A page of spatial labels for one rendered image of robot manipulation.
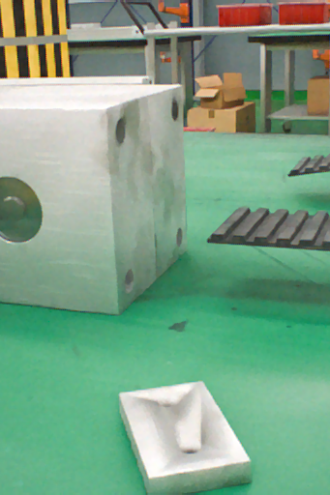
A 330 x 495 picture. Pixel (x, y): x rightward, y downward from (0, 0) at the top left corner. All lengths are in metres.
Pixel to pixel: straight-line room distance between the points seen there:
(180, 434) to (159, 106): 0.19
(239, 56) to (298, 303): 8.14
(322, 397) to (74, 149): 0.15
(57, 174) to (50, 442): 0.13
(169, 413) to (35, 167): 0.14
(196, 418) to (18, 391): 0.07
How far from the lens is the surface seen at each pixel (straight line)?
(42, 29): 3.78
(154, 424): 0.23
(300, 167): 0.52
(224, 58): 8.53
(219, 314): 0.33
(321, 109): 5.37
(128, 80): 0.59
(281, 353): 0.29
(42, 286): 0.34
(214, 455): 0.22
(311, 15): 3.43
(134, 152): 0.34
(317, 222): 0.35
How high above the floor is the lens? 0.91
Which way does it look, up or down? 17 degrees down
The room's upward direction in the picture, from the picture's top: 2 degrees counter-clockwise
